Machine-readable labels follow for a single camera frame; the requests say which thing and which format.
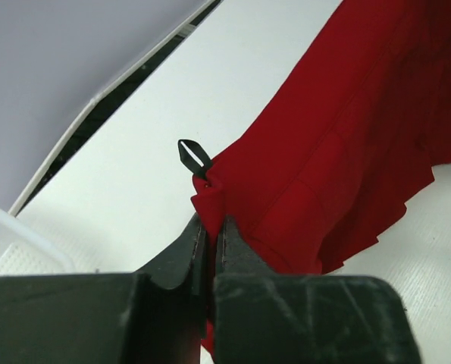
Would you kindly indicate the red skirt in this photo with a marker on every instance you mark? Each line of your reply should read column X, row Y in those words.
column 347, row 169

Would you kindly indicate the white plastic basket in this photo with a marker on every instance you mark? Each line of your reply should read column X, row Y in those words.
column 25, row 252

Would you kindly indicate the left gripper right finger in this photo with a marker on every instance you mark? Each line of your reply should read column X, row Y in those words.
column 265, row 317

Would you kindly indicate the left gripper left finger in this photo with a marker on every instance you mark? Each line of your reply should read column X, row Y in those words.
column 155, row 314

